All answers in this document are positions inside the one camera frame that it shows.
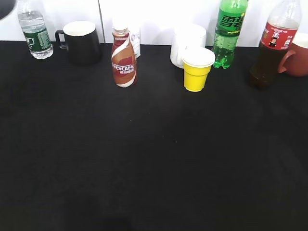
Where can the cola bottle red label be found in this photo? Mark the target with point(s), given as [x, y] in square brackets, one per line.
[282, 25]

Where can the yellow paper cup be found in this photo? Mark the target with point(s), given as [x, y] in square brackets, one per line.
[197, 63]

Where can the green Sprite bottle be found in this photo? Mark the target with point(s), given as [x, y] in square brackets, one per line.
[228, 27]

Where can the brown Nescafe coffee bottle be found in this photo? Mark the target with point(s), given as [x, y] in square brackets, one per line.
[124, 64]

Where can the small white carton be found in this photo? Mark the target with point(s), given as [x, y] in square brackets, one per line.
[136, 42]

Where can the white ceramic mug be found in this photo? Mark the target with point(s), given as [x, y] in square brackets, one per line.
[186, 35]

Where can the black ceramic mug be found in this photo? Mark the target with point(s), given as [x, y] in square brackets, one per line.
[81, 42]

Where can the clear water bottle green label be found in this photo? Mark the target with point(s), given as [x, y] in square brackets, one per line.
[34, 29]

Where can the terracotta red ceramic mug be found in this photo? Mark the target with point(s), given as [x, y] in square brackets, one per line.
[295, 61]

